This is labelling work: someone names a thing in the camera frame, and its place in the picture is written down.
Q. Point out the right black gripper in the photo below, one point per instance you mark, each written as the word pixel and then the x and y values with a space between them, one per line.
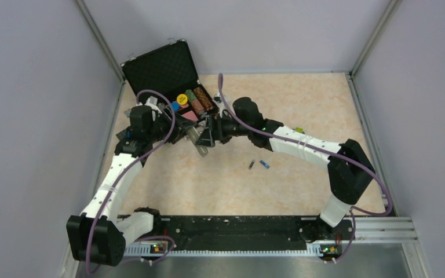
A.
pixel 215 123

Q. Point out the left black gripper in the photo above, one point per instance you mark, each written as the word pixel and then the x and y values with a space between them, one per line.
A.
pixel 181 124

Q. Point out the black grey battery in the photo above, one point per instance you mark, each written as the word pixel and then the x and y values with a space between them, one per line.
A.
pixel 251 164

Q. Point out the white remote control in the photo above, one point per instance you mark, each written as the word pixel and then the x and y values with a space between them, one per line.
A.
pixel 193 136

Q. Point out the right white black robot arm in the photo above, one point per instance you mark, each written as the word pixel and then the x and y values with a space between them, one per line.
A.
pixel 350 171

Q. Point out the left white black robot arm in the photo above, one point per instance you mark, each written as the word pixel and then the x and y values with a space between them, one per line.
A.
pixel 96 235

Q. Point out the pink card deck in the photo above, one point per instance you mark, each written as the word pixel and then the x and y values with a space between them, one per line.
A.
pixel 190 115

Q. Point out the blue poker chip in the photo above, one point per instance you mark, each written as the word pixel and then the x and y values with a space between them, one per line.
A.
pixel 175 105

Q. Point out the brown poker chip stack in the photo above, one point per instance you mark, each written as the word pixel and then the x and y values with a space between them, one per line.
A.
pixel 203 98

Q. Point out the yellow poker chip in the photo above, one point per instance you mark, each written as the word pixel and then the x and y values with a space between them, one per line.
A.
pixel 182 99

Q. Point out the green poker chip stack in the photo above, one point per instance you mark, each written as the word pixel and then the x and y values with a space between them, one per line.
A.
pixel 195 103

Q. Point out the black poker chip case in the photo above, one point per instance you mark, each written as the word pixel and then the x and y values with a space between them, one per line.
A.
pixel 170 70

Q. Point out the blue battery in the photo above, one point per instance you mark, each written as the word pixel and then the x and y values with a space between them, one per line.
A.
pixel 265 164

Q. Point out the colourful toy block car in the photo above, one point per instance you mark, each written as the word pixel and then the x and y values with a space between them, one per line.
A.
pixel 299 130

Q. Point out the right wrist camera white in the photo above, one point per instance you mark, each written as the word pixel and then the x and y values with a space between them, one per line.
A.
pixel 220 98

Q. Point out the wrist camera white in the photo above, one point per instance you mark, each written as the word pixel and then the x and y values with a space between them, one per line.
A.
pixel 151 102
pixel 220 98

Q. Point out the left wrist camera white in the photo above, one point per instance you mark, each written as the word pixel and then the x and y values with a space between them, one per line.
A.
pixel 151 102

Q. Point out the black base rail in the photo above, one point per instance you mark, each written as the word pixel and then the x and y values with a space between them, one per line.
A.
pixel 242 236

